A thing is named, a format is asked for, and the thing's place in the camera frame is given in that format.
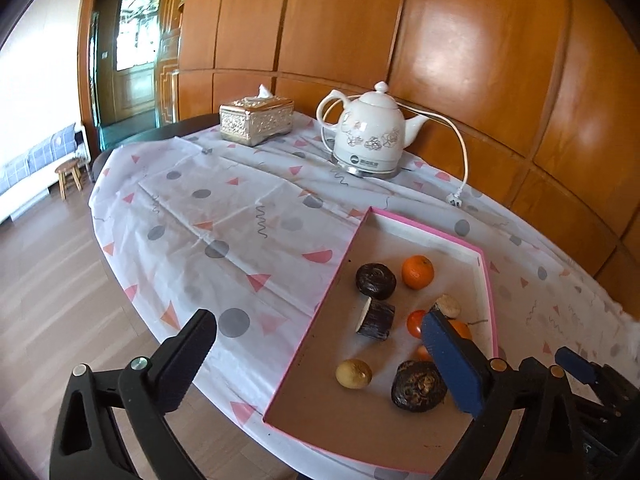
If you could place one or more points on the dark purple round fruit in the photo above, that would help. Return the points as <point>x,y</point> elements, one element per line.
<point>415,386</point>
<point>376,278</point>

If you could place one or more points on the white patterned plastic tablecloth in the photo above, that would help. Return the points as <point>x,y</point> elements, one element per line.
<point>225,220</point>

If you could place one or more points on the red tomato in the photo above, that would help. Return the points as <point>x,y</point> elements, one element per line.
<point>415,324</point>

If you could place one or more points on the gold embossed tissue box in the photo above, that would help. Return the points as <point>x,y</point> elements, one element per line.
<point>255,122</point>

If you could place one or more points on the white floral ceramic kettle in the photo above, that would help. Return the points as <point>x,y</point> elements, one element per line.
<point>372,125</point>

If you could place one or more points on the small wooden stool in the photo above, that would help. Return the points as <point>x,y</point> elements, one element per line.
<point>69,170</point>

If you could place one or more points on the wooden glass door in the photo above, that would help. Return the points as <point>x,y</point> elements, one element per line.
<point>135,45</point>

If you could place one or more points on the dark oval table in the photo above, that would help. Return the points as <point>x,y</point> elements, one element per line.
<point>150,135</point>

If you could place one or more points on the blue checked sofa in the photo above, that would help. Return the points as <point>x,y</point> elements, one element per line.
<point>30,170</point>

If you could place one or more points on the small yellow round fruit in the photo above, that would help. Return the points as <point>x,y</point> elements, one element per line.
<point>447,306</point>
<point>353,373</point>

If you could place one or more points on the cut purple eggplant piece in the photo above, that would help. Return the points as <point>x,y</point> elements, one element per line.
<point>376,320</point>

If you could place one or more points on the pink shallow cardboard tray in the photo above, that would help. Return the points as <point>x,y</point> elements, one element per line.
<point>310,390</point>

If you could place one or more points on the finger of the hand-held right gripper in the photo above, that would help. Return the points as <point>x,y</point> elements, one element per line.
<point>532,364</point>
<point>575,362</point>

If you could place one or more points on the silver kettle base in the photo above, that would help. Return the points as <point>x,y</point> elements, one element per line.
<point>365,170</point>

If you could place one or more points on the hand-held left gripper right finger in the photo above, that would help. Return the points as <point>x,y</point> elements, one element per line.
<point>450,355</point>

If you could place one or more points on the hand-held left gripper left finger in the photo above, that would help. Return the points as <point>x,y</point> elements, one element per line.
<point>192,341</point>

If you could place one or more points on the orange mandarin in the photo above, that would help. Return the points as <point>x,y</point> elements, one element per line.
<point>417,272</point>
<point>462,330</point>

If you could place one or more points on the white tissue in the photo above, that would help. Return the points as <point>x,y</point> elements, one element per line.
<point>265,92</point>

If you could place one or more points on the small orange carrot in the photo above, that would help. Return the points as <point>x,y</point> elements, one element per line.
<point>423,352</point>

